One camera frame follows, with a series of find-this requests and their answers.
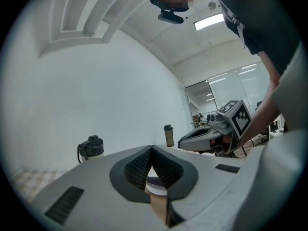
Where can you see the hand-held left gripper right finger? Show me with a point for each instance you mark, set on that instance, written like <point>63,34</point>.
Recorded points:
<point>204,177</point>

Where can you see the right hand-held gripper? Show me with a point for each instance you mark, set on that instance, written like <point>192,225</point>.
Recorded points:
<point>240,120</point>

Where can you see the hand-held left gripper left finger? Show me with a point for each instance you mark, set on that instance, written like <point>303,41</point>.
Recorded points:
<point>96,201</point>

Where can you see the person's right hand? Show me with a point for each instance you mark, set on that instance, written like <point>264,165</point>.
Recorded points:
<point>225,144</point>

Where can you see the olive shaker bottle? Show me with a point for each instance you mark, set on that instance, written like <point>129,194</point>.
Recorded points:
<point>169,137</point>

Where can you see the white round plate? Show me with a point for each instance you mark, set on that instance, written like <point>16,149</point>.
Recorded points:
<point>154,191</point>

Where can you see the black lidded drink bottle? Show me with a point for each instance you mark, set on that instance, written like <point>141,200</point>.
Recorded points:
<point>92,148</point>

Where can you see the beige checked floral tablecloth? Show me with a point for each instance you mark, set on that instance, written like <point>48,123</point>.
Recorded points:
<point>31,179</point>

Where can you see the long ceiling light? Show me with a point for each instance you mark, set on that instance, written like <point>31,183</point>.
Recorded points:
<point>209,21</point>

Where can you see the person in dark shirt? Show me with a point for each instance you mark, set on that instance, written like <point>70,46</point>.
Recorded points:
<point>264,20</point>

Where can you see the glass partition wall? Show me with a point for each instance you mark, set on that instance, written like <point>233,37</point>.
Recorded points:
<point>226,90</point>

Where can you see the black head camera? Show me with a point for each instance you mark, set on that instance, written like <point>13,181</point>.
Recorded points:
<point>170,18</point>

